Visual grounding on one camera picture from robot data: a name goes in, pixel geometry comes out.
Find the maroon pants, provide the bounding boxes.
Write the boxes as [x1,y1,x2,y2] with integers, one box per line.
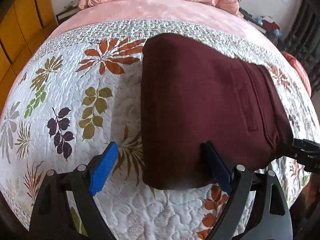
[141,34,293,190]

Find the floral quilted bedspread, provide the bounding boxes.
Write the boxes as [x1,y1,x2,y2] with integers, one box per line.
[1,20,319,239]

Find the dark patterned curtain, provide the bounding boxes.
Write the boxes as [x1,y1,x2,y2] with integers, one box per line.
[284,0,319,95]

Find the cluttered bedside table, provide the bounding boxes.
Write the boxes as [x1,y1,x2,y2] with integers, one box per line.
[239,8,283,46]

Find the pink bed sheet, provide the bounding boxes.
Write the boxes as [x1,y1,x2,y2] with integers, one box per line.
[44,0,272,47]

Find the wooden wardrobe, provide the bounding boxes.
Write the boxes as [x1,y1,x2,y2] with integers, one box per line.
[1,0,57,108]

